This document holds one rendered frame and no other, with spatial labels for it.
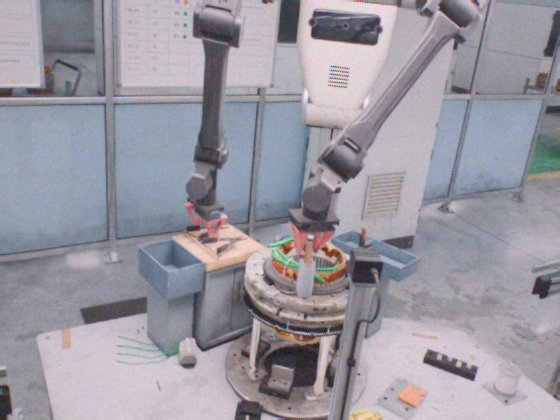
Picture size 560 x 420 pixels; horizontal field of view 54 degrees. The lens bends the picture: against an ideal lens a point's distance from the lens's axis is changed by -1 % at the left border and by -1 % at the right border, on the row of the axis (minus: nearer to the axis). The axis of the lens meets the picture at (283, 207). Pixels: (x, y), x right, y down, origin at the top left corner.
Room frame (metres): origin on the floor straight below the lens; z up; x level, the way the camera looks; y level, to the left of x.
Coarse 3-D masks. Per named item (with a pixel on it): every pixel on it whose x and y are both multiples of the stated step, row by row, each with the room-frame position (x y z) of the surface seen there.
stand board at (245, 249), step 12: (228, 228) 1.52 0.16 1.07; (180, 240) 1.40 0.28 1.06; (252, 240) 1.45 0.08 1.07; (192, 252) 1.34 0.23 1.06; (204, 252) 1.34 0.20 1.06; (216, 252) 1.35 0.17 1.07; (228, 252) 1.36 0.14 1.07; (240, 252) 1.37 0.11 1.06; (252, 252) 1.38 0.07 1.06; (216, 264) 1.30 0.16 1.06; (228, 264) 1.32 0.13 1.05
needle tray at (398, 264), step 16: (336, 240) 1.51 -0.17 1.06; (352, 240) 1.60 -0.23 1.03; (368, 240) 1.56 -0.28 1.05; (384, 256) 1.52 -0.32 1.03; (400, 256) 1.49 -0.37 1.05; (416, 256) 1.46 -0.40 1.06; (384, 272) 1.40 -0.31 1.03; (400, 272) 1.37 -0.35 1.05; (384, 288) 1.47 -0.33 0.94; (384, 304) 1.48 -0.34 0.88; (368, 336) 1.43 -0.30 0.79
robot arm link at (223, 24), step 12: (204, 0) 1.25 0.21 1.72; (216, 0) 1.25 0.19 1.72; (228, 0) 1.25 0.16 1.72; (240, 0) 1.26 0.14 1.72; (204, 12) 1.24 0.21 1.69; (216, 12) 1.24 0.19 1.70; (228, 12) 1.24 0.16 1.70; (204, 24) 1.24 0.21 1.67; (216, 24) 1.24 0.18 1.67; (228, 24) 1.23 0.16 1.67
